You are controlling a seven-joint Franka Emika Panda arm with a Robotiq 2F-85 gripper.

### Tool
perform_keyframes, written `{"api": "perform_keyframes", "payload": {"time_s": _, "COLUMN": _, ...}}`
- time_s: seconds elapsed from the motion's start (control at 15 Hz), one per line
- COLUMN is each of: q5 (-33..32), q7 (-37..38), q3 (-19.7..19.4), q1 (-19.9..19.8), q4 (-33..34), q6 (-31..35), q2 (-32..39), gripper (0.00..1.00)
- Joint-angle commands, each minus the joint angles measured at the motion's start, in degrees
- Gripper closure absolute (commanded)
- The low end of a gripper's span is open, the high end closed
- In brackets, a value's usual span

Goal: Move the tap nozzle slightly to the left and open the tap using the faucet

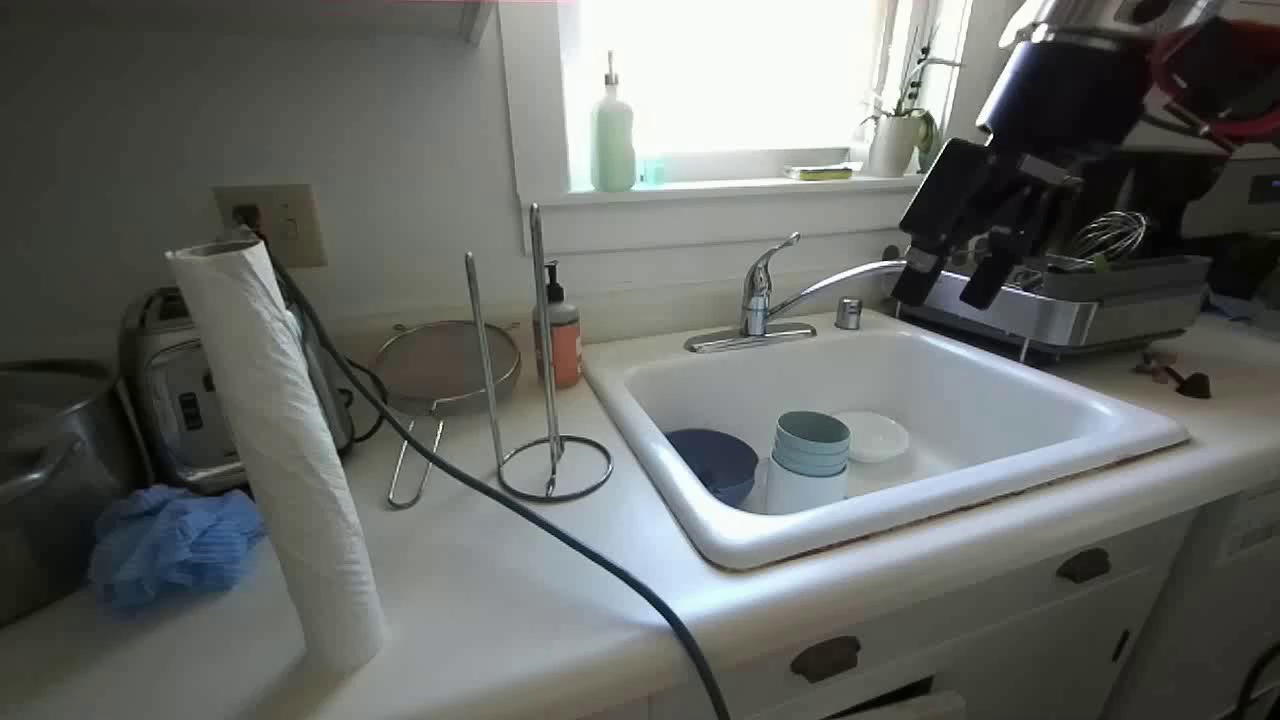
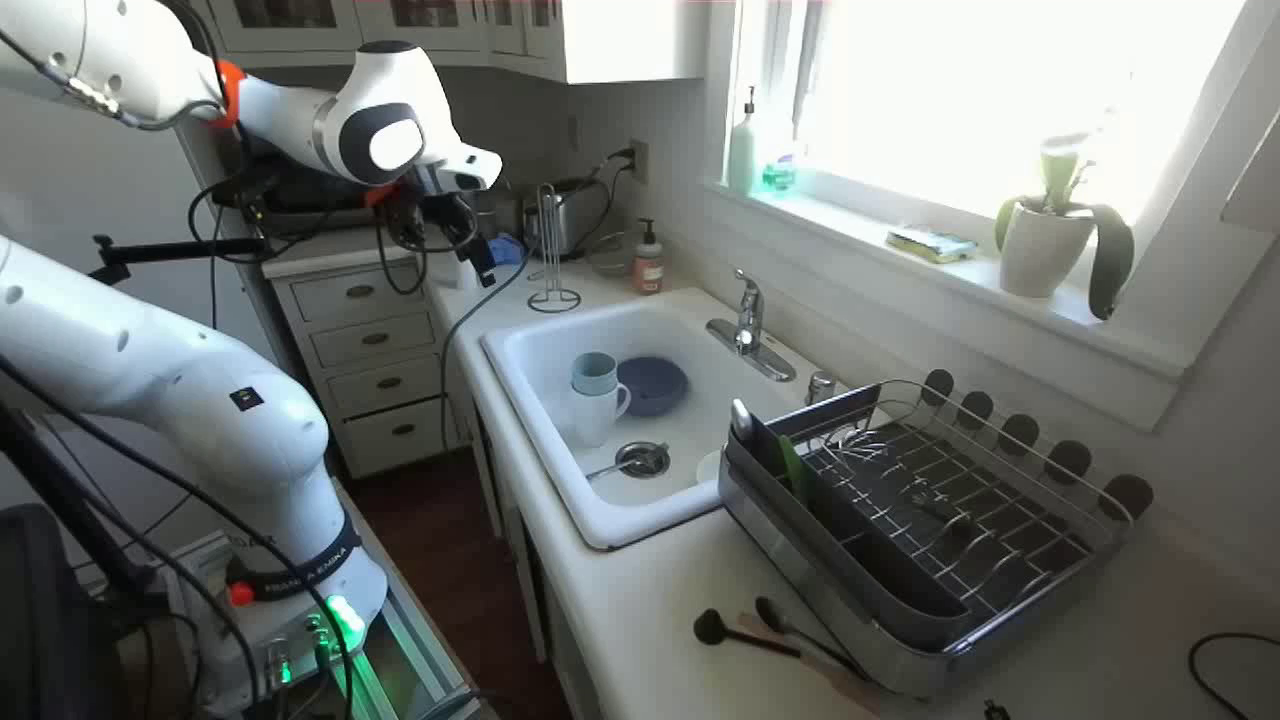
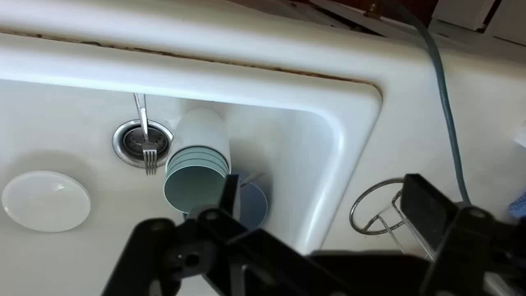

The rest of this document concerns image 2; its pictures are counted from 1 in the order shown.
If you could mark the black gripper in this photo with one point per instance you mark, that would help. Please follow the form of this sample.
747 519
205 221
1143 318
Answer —
453 218

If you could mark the white mug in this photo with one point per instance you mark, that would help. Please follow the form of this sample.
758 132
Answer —
599 414

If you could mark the round metal trivet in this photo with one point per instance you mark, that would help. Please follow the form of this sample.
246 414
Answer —
552 297

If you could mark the dark blue plate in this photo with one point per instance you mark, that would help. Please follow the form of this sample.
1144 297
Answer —
658 384

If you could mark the black microwave oven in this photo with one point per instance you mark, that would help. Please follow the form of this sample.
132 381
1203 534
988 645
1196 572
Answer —
294 200

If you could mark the grey dish drying rack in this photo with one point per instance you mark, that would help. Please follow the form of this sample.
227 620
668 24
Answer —
918 520

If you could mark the green sponge on sill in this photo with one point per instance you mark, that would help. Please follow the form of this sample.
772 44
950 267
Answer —
929 246

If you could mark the black makeup brush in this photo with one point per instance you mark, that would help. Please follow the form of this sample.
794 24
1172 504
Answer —
712 628

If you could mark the white pot with plant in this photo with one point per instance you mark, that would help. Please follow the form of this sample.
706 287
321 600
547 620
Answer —
1045 235

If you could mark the chrome sink faucet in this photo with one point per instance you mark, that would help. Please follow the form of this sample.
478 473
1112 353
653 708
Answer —
747 332

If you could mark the wall power outlet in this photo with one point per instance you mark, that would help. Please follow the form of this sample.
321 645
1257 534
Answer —
639 161

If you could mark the light blue cup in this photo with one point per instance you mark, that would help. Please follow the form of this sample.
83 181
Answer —
595 374

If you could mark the white kitchen sink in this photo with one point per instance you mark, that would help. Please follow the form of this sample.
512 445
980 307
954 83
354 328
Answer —
606 504

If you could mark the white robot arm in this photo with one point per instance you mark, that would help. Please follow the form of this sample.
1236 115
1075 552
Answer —
248 428

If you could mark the green dish soap bottle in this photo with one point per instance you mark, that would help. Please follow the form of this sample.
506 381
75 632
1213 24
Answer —
743 150

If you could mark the metal sink drain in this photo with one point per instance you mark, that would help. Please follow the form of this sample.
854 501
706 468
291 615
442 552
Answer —
644 458

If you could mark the robot base controller box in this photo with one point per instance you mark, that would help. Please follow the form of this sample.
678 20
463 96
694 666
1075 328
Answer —
350 655

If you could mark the brown soap pump bottle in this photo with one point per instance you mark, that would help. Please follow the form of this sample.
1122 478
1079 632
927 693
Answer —
651 261

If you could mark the white drawer cabinet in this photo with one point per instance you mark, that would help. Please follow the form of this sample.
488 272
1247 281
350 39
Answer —
366 338

